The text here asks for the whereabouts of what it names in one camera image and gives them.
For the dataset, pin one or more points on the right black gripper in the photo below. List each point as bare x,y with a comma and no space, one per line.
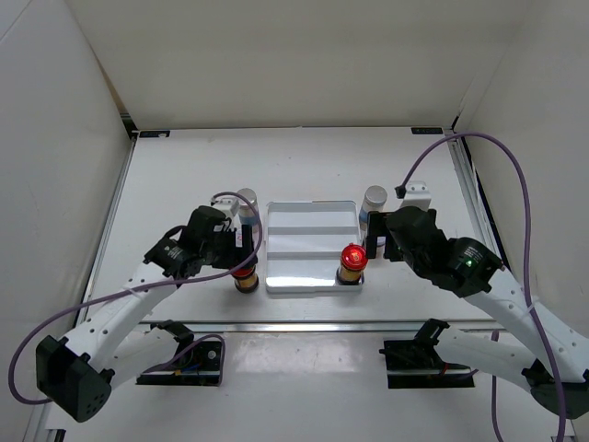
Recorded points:
376,227

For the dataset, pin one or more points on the black table label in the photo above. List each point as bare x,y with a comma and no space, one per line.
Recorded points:
427,130
154,134

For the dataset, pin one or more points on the left black table label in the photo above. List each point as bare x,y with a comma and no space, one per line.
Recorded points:
154,134

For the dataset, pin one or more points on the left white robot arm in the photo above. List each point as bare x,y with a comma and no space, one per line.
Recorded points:
79,371

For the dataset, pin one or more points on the silver-lid shaker bottle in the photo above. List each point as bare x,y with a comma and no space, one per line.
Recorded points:
375,198
248,207

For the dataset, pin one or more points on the right white-lid small jar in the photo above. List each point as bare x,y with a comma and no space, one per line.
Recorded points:
379,244

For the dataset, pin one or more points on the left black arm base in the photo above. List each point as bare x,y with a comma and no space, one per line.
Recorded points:
201,362

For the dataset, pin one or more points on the right aluminium rail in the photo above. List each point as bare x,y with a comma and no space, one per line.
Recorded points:
469,184

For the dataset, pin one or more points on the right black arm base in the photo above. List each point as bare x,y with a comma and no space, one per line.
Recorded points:
413,364

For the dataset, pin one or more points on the right black table label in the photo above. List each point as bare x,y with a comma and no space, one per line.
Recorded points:
427,130

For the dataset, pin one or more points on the left aluminium rail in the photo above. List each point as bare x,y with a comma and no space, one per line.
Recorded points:
92,289

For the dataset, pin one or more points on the left silver-lid shaker bottle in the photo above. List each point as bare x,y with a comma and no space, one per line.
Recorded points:
248,207

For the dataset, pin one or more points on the right silver-lid shaker bottle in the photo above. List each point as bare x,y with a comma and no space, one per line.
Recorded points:
375,198

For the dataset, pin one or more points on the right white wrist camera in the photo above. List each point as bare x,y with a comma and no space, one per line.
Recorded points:
415,193

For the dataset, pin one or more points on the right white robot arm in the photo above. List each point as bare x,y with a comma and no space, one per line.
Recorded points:
551,360

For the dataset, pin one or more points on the red-lid sauce jar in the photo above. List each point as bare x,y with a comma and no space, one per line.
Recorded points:
353,261
246,281

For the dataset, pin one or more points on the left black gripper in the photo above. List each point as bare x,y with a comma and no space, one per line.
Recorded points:
236,255

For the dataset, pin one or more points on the aluminium rail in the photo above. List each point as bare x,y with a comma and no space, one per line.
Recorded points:
469,184
92,289
325,326

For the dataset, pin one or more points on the front aluminium rail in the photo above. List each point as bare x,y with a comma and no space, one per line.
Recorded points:
325,326

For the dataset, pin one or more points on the white plastic organizer tray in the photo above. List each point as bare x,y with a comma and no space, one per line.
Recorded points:
303,243

